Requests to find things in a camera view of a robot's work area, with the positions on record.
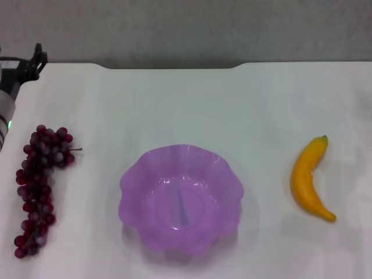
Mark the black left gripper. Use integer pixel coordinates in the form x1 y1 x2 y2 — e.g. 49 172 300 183
0 43 48 98

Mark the dark red grape bunch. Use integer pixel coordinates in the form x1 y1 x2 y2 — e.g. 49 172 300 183
14 124 84 259

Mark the yellow toy banana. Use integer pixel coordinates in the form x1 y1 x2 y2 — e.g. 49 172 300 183
289 135 337 223

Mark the purple plastic wavy bowl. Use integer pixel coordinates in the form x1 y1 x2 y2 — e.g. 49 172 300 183
118 144 245 258

